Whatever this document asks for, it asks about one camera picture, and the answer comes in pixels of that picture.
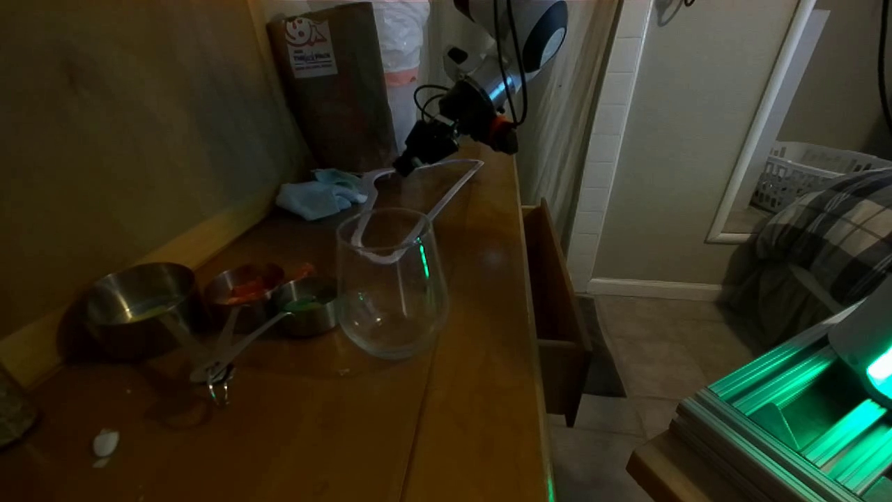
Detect beige curtain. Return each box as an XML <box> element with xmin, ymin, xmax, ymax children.
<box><xmin>421</xmin><ymin>0</ymin><xmax>623</xmax><ymax>289</ymax></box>

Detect green-lined measuring cup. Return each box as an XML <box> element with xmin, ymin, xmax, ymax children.
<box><xmin>216</xmin><ymin>277</ymin><xmax>342</xmax><ymax>385</ymax></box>

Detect white baseboard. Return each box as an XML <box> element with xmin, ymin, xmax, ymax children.
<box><xmin>586</xmin><ymin>274</ymin><xmax>725</xmax><ymax>300</ymax></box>

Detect white laundry basket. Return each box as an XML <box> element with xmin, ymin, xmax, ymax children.
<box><xmin>750</xmin><ymin>136</ymin><xmax>892</xmax><ymax>215</ymax></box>

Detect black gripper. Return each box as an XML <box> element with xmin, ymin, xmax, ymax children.
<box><xmin>393</xmin><ymin>79</ymin><xmax>495</xmax><ymax>179</ymax></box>

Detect brown paper bag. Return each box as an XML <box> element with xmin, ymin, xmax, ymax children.
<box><xmin>265</xmin><ymin>0</ymin><xmax>402</xmax><ymax>179</ymax></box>

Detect dark floor mat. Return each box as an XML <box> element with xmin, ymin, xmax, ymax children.
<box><xmin>577</xmin><ymin>293</ymin><xmax>626</xmax><ymax>401</ymax></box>

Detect small white lump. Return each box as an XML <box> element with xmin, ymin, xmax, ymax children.
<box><xmin>89</xmin><ymin>430</ymin><xmax>121</xmax><ymax>462</ymax></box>

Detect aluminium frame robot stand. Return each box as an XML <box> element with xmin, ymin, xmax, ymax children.
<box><xmin>623</xmin><ymin>305</ymin><xmax>892</xmax><ymax>502</ymax></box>

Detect light blue cloth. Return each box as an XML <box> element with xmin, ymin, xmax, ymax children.
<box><xmin>272</xmin><ymin>165</ymin><xmax>374</xmax><ymax>222</ymax></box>

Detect white plastic clothes hanger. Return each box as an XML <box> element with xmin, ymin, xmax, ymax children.
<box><xmin>349</xmin><ymin>155</ymin><xmax>488</xmax><ymax>268</ymax></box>

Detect white door frame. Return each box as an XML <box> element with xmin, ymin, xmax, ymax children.
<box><xmin>705</xmin><ymin>0</ymin><xmax>834</xmax><ymax>246</ymax></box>

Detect red-lined measuring cup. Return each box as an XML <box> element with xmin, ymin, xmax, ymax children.
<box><xmin>201</xmin><ymin>261</ymin><xmax>286</xmax><ymax>374</ymax></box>

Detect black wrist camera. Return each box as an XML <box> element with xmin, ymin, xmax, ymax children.
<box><xmin>482</xmin><ymin>109</ymin><xmax>521</xmax><ymax>155</ymax></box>

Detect plaid bed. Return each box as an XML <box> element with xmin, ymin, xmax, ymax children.
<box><xmin>718</xmin><ymin>165</ymin><xmax>892</xmax><ymax>346</ymax></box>

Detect wooden dresser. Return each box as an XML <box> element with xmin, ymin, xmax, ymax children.
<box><xmin>0</xmin><ymin>136</ymin><xmax>553</xmax><ymax>502</ymax></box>

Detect small items on dresser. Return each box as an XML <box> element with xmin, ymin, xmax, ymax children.
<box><xmin>330</xmin><ymin>204</ymin><xmax>452</xmax><ymax>363</ymax></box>

